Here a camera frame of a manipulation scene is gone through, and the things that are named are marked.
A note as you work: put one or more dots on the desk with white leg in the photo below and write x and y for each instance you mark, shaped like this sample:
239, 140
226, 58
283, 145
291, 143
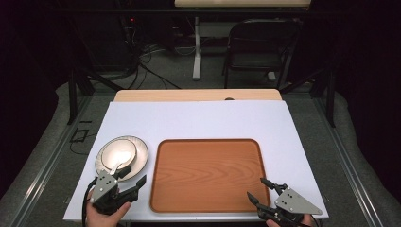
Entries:
197, 56

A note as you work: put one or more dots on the white bowl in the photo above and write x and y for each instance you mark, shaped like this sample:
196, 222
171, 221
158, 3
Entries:
119, 150

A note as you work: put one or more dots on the white board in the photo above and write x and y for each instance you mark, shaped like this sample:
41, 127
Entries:
205, 119

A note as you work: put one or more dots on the black folding chair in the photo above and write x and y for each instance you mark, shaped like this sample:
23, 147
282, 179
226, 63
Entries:
261, 34

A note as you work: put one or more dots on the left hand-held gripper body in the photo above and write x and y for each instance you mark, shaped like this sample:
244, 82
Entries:
104, 186

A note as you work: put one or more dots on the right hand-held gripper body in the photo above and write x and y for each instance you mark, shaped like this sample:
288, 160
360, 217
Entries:
294, 202

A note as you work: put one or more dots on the person's left hand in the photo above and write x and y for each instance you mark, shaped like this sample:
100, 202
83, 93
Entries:
102, 219

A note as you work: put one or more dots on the light wooden table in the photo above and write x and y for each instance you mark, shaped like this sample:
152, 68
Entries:
189, 94

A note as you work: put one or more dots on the metal floor rail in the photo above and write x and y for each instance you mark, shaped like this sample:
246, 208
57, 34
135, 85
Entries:
346, 157
47, 167

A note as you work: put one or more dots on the person's right hand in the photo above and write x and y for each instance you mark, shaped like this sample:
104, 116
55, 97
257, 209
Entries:
285, 224

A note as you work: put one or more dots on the brown wooden tray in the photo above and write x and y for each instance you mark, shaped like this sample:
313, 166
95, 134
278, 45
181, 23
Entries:
208, 176

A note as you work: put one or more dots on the black metal frame stand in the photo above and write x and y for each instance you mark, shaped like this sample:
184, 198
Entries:
73, 94
330, 101

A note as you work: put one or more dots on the round plate with silver rim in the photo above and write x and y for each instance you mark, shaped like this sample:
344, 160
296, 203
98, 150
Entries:
143, 155

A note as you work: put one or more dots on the white spoon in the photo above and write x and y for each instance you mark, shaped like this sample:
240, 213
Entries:
118, 164

